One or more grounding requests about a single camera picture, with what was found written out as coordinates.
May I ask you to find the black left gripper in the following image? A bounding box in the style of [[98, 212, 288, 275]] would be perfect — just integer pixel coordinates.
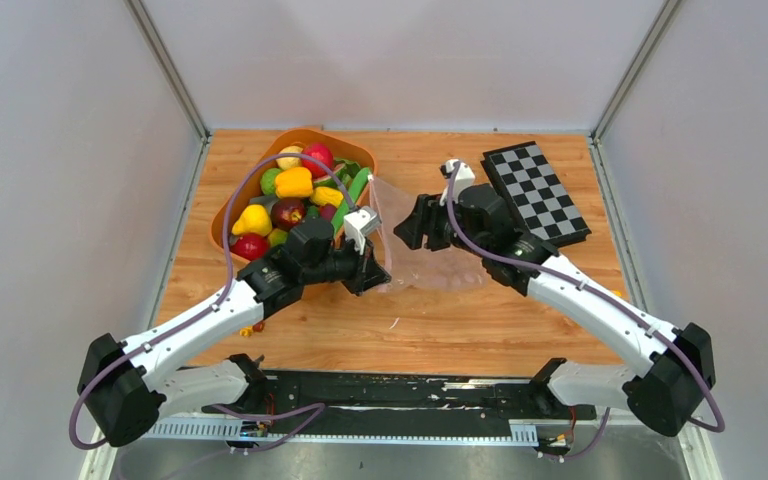
[[303, 232, 392, 297]]

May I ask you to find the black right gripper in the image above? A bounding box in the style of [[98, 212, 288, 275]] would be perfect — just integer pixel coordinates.
[[395, 191, 488, 259]]

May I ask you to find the clear zip top bag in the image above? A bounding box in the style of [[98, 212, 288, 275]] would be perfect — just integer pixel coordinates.
[[369, 176, 487, 294]]

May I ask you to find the light green pepper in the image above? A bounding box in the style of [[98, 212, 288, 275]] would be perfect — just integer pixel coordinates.
[[331, 168, 372, 234]]

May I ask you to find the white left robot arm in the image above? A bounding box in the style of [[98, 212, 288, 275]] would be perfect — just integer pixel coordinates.
[[69, 207, 390, 450]]

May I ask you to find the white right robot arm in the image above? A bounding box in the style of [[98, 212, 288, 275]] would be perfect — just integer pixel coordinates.
[[394, 184, 726, 437]]

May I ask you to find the yellow corn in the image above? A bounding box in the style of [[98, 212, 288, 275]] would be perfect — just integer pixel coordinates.
[[309, 186, 344, 207]]

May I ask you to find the green mango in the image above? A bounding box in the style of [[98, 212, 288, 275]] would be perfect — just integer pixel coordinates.
[[266, 228, 288, 247]]

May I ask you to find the dark red apple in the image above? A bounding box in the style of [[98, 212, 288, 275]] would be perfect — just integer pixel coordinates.
[[270, 198, 307, 231]]

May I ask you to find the yellow bell pepper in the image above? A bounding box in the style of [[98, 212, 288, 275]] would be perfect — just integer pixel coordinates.
[[274, 167, 314, 198]]

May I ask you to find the black white checkerboard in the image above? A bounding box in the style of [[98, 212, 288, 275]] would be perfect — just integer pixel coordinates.
[[481, 141, 591, 248]]

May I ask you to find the yellow toy car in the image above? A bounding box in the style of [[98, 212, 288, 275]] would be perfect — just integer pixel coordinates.
[[238, 321, 265, 338]]

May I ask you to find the yellow pear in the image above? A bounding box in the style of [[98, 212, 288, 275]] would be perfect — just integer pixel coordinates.
[[231, 204, 273, 237]]

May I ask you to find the green lime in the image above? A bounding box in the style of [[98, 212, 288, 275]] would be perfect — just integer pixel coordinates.
[[259, 167, 282, 196]]

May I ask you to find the yellow lemon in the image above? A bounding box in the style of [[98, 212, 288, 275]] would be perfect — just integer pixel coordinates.
[[276, 145, 304, 170]]

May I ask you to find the orange plastic basket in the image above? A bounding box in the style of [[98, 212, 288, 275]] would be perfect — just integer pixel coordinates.
[[208, 127, 379, 299]]

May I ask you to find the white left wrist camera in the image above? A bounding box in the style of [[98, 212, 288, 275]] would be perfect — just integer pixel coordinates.
[[343, 206, 381, 255]]

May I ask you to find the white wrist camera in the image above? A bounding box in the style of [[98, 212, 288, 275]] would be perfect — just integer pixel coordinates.
[[343, 206, 381, 255], [439, 158, 475, 206]]

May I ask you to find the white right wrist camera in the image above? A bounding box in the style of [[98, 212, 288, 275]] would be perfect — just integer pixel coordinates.
[[439, 158, 475, 206]]

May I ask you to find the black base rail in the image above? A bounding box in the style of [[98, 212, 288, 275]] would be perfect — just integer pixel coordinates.
[[225, 355, 596, 436]]

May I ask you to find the white slotted cable duct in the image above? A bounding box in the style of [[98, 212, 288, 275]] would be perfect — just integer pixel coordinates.
[[143, 418, 539, 447]]

